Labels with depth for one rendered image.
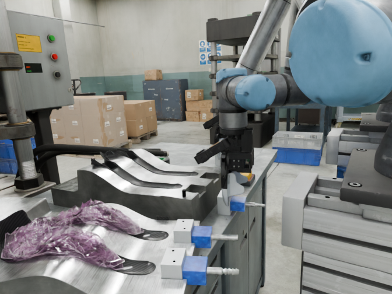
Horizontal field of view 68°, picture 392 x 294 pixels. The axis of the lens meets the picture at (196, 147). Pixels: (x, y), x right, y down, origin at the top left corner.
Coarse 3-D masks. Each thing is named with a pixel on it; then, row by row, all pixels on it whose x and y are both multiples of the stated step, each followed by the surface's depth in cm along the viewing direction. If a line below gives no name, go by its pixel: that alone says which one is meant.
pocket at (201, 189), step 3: (189, 186) 80; (192, 186) 81; (195, 186) 81; (198, 186) 80; (201, 186) 80; (204, 186) 79; (186, 189) 79; (189, 189) 80; (192, 189) 82; (195, 189) 81; (198, 189) 81; (201, 189) 80; (204, 189) 80; (195, 192) 81; (198, 192) 81; (201, 192) 81; (204, 192) 79; (201, 195) 77
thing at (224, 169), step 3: (222, 162) 76; (225, 162) 77; (222, 165) 76; (225, 165) 77; (222, 168) 76; (225, 168) 76; (222, 171) 76; (225, 171) 76; (228, 171) 78; (222, 174) 76; (225, 174) 75; (222, 177) 76; (225, 177) 76; (222, 180) 76; (225, 180) 76; (222, 183) 76; (225, 183) 77; (222, 186) 77; (225, 186) 77
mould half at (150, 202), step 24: (96, 168) 85; (144, 168) 95; (168, 168) 99; (192, 168) 96; (216, 168) 94; (72, 192) 89; (96, 192) 84; (120, 192) 80; (144, 192) 78; (168, 192) 76; (192, 192) 75; (216, 192) 88; (192, 216) 72
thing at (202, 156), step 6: (216, 144) 78; (222, 144) 77; (228, 144) 77; (204, 150) 80; (210, 150) 79; (216, 150) 78; (222, 150) 78; (198, 156) 80; (204, 156) 80; (210, 156) 79; (198, 162) 81; (204, 162) 81
